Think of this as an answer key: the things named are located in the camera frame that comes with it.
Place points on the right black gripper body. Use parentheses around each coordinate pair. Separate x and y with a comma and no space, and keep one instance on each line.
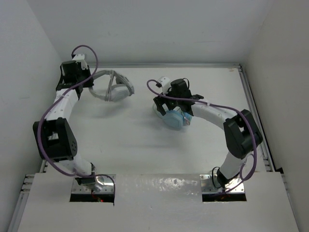
(171,104)

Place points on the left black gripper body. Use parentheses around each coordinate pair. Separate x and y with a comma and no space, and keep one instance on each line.
(83,74)

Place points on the grey white headphones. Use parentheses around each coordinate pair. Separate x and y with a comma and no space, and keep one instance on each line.
(118,89)

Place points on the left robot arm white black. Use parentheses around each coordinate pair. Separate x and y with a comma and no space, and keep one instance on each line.
(54,137)

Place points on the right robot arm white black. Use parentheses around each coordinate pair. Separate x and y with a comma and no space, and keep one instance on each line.
(242,135)

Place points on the light blue headphones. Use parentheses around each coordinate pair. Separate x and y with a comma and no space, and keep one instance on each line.
(175,118)

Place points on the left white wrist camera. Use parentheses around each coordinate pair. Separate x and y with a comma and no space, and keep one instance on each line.
(81,58)

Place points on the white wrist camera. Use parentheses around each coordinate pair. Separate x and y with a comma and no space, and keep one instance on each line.
(164,84)
(81,58)

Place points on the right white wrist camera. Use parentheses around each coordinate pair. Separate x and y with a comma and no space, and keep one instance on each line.
(164,84)

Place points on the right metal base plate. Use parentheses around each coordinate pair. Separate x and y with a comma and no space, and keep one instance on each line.
(210,185)

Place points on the metal base plate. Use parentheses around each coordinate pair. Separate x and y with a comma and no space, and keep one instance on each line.
(210,185)
(98,185)

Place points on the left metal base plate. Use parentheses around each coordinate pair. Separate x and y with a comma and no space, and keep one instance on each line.
(98,185)

